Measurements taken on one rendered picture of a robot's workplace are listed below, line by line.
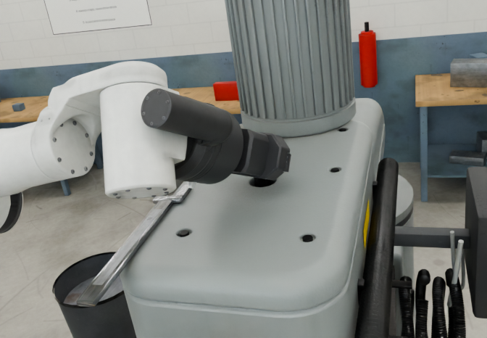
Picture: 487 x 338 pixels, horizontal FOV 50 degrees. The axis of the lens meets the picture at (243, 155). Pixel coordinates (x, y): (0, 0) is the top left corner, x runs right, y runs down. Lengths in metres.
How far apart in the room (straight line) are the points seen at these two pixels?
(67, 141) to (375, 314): 0.37
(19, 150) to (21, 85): 5.99
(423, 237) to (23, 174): 0.74
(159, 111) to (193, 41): 4.86
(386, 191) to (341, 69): 0.20
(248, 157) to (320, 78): 0.27
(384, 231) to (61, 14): 5.44
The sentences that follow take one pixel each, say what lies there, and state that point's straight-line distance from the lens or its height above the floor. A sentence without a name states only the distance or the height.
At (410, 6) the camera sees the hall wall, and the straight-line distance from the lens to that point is 4.86.
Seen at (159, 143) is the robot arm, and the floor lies 2.03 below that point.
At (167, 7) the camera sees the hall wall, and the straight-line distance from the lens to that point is 5.35.
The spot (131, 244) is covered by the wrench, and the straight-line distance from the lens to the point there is 0.60.
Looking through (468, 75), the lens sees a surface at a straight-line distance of 4.46.
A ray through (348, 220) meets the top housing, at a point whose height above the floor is 1.88.
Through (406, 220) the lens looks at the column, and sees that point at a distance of 1.30.
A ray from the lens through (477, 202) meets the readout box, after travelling 0.98.
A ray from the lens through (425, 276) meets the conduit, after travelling 1.09.
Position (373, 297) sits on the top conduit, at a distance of 0.62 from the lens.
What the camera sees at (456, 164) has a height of 0.23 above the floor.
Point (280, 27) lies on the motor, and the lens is 0.79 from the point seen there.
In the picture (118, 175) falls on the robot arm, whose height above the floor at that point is 2.02.
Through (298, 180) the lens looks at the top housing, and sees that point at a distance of 0.69.
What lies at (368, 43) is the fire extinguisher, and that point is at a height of 1.21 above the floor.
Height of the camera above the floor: 2.19
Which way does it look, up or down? 22 degrees down
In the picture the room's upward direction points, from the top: 9 degrees counter-clockwise
